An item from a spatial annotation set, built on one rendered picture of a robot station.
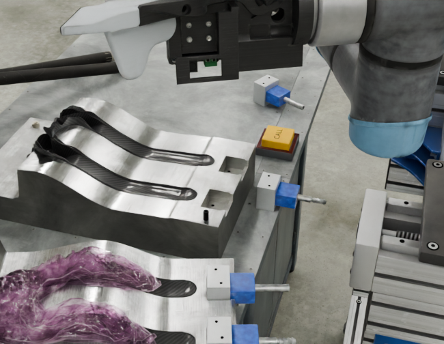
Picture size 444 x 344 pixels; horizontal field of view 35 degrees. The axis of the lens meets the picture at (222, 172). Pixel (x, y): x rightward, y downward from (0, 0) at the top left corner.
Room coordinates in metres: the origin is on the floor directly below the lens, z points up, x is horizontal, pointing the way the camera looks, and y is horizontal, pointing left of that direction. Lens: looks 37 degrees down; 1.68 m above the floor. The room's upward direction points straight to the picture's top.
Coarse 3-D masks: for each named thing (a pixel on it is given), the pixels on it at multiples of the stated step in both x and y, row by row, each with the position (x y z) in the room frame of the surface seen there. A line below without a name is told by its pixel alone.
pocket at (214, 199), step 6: (210, 192) 1.00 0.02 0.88; (216, 192) 1.00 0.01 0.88; (222, 192) 1.00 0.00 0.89; (228, 192) 1.00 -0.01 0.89; (210, 198) 1.00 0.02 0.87; (216, 198) 1.00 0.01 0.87; (222, 198) 1.00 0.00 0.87; (228, 198) 1.00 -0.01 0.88; (204, 204) 0.98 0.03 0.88; (210, 204) 0.99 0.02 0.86; (216, 204) 0.99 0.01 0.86; (222, 204) 0.99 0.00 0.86; (228, 204) 0.98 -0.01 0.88; (228, 210) 0.96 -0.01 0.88
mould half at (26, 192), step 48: (96, 144) 1.10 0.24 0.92; (144, 144) 1.15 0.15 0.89; (192, 144) 1.15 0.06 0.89; (240, 144) 1.15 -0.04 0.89; (0, 192) 1.03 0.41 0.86; (48, 192) 0.99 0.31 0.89; (96, 192) 0.99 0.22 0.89; (240, 192) 1.04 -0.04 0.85; (144, 240) 0.94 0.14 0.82; (192, 240) 0.91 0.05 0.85
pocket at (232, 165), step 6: (228, 156) 1.11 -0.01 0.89; (228, 162) 1.11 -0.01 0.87; (234, 162) 1.10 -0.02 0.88; (240, 162) 1.10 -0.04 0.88; (246, 162) 1.09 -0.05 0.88; (222, 168) 1.09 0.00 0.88; (228, 168) 1.10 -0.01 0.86; (234, 168) 1.10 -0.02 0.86; (240, 168) 1.10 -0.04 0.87; (246, 168) 1.09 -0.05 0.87; (234, 174) 1.09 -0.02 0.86; (240, 174) 1.09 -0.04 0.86
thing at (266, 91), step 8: (264, 80) 1.47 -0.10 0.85; (272, 80) 1.47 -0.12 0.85; (256, 88) 1.45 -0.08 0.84; (264, 88) 1.44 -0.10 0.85; (272, 88) 1.45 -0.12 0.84; (280, 88) 1.45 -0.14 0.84; (256, 96) 1.45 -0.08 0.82; (264, 96) 1.44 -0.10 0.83; (272, 96) 1.43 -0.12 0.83; (280, 96) 1.42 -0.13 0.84; (288, 96) 1.44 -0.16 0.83; (264, 104) 1.44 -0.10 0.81; (280, 104) 1.42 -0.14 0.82; (296, 104) 1.40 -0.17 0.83
